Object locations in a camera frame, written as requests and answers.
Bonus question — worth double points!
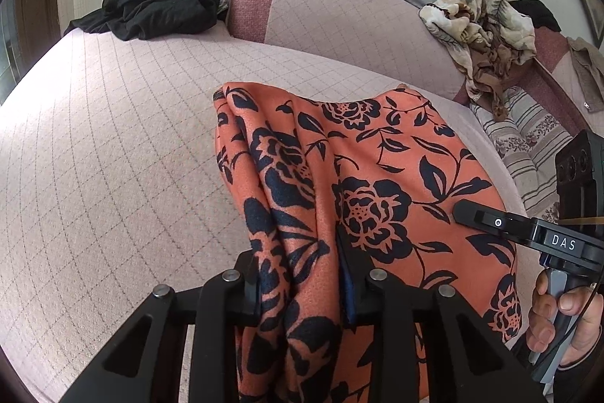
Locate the orange floral garment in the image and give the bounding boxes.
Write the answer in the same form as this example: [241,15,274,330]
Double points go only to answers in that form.
[212,83,522,403]

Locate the dark cloth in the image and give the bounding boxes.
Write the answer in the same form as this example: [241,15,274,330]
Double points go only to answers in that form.
[512,0,562,34]

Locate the olive garment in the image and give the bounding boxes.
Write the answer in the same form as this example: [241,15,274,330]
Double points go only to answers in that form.
[566,36,604,114]

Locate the patterned glass door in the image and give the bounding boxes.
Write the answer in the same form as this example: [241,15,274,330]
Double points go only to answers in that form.
[0,0,26,104]

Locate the brown sheer stockings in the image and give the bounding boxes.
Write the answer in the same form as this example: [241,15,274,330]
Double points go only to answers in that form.
[465,43,517,121]

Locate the black cloth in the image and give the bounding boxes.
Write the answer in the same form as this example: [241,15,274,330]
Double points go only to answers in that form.
[63,0,226,42]

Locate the person's right forearm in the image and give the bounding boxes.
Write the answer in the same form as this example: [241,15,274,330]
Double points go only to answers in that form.
[542,344,604,403]

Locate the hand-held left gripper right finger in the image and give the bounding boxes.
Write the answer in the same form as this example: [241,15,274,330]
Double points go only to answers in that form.
[335,224,543,403]

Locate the pink quilted sofa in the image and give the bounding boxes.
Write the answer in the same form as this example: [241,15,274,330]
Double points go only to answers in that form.
[0,0,582,403]

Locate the person's right hand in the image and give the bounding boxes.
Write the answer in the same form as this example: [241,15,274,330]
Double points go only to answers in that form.
[526,275,604,367]

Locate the beige floral blanket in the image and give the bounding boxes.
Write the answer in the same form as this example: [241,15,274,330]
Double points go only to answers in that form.
[419,0,538,76]

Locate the striped floral pillow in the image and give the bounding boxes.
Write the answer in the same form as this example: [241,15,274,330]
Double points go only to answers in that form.
[469,86,582,221]

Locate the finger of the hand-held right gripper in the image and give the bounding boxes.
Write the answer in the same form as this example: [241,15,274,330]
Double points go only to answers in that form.
[452,199,536,251]

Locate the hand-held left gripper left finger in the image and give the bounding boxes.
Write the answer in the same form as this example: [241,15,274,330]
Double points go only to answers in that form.
[59,249,263,403]

